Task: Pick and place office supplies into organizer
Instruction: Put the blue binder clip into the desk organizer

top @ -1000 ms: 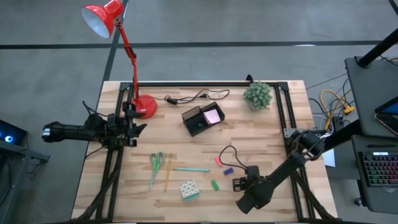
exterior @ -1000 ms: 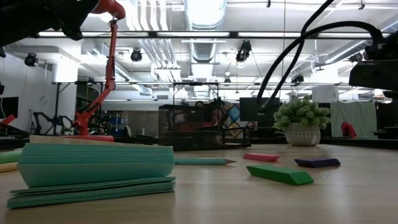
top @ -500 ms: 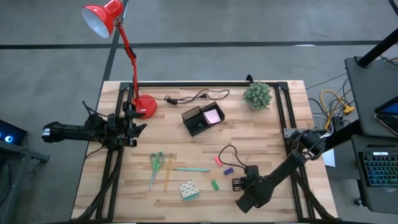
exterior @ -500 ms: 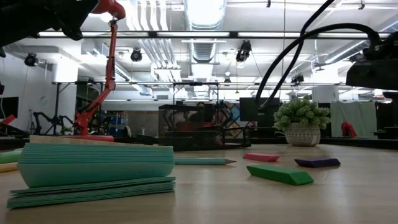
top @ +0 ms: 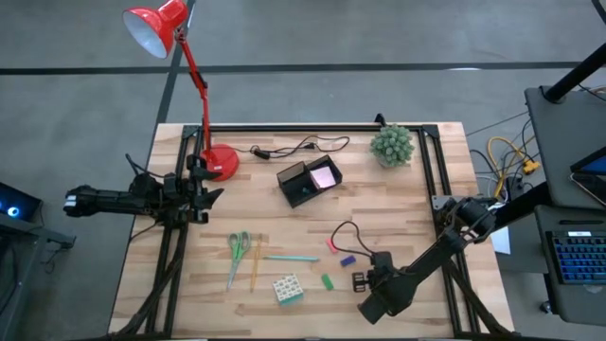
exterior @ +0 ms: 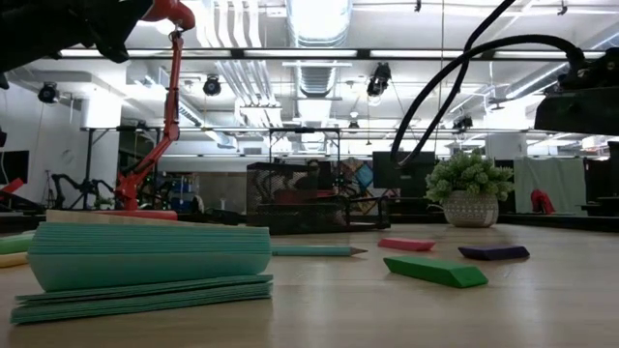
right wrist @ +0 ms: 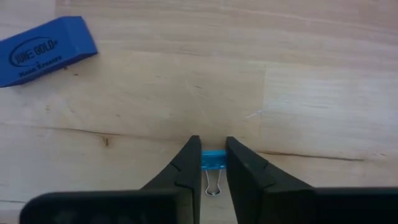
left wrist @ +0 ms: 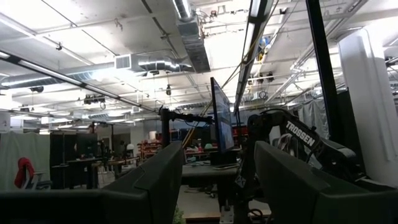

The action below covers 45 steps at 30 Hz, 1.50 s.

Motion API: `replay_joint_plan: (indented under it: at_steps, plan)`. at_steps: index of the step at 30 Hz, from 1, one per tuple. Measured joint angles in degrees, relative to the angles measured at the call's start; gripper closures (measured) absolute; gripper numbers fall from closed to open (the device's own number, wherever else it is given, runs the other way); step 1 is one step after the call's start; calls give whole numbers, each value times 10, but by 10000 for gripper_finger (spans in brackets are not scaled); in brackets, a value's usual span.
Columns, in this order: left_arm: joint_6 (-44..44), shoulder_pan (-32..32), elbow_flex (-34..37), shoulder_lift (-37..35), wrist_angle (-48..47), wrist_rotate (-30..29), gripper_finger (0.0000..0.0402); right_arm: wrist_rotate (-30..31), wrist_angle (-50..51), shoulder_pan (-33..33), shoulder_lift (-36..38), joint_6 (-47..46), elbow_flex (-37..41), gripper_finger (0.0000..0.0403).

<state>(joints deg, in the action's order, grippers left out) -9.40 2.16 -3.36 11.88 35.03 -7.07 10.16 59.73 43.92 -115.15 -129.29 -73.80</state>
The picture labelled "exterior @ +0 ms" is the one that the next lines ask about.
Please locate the green plant in white pot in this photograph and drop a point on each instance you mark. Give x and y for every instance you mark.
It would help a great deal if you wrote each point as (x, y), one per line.
(469, 183)

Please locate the green eraser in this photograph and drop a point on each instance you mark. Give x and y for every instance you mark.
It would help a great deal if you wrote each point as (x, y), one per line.
(435, 271)

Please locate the colourful patterned panel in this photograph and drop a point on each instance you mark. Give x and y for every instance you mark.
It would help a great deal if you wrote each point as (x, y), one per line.
(362, 176)

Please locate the purple eraser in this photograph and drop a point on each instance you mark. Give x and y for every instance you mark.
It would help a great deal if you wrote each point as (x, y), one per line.
(493, 252)

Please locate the small black screen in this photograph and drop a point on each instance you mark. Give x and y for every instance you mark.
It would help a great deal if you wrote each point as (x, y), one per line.
(14, 166)

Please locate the large black monitor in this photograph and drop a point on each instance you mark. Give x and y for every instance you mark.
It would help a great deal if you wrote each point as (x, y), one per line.
(416, 176)

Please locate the pink eraser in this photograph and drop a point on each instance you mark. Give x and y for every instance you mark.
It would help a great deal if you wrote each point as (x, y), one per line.
(406, 244)

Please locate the person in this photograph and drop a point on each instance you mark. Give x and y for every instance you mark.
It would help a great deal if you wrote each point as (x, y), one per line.
(314, 169)

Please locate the black background robot arms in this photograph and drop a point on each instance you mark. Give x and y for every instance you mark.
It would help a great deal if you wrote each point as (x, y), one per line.
(82, 187)

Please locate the black mesh desk organizer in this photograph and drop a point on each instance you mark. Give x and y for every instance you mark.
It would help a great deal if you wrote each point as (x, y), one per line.
(271, 212)

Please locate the pale green curtain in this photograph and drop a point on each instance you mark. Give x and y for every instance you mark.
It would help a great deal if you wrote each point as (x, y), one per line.
(551, 186)

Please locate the teal sticky note pad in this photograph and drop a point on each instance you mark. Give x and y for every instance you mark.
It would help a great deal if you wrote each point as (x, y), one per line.
(145, 261)

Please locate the red angled bar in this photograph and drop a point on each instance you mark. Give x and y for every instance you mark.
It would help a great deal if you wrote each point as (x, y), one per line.
(10, 187)

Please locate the black ceiling spotlight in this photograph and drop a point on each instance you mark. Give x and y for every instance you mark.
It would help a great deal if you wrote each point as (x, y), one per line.
(378, 81)
(48, 93)
(212, 86)
(462, 123)

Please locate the teal pencil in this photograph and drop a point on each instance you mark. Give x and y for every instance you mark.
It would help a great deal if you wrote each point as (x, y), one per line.
(314, 251)

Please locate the red desk lamp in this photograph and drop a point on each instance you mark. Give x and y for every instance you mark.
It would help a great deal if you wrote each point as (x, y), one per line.
(170, 111)

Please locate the small red background object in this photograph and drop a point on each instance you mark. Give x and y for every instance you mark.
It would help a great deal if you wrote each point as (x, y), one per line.
(541, 203)

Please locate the black metal frame stand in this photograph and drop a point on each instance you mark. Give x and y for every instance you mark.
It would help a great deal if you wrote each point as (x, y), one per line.
(304, 130)

